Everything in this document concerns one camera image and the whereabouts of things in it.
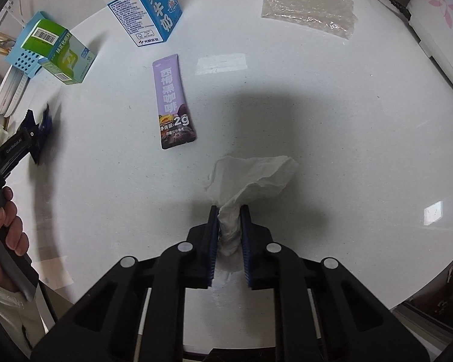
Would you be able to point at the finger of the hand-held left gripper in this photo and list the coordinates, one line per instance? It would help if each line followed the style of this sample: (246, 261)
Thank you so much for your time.
(30, 118)
(43, 132)

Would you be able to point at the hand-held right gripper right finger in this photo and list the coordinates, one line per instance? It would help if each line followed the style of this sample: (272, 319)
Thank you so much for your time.
(244, 241)

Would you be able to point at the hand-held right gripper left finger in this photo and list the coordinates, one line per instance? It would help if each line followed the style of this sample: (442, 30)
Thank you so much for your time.
(212, 241)

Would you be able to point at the white tissue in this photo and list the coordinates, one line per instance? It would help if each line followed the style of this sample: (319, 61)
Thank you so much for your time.
(249, 181)

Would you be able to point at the green medicine box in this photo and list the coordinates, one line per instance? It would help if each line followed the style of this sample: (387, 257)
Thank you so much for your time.
(68, 60)

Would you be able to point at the purple coffee sachet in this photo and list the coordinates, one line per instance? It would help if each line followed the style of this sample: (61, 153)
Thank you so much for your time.
(171, 98)

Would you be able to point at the blue and white milk carton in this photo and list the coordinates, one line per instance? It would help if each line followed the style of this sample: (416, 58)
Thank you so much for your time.
(147, 11)

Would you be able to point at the bubble wrap bag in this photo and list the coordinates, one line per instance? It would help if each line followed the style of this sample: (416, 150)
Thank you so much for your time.
(305, 0)

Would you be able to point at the person's left forearm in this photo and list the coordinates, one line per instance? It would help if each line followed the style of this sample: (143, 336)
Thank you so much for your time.
(7, 316)

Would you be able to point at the person's left hand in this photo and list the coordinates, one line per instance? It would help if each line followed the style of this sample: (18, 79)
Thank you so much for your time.
(14, 233)

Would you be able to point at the blue utensil holder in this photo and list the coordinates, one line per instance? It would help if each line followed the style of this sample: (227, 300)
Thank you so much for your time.
(24, 62)

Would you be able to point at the white flowered rice cooker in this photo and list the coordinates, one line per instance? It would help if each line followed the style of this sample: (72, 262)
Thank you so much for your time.
(438, 15)

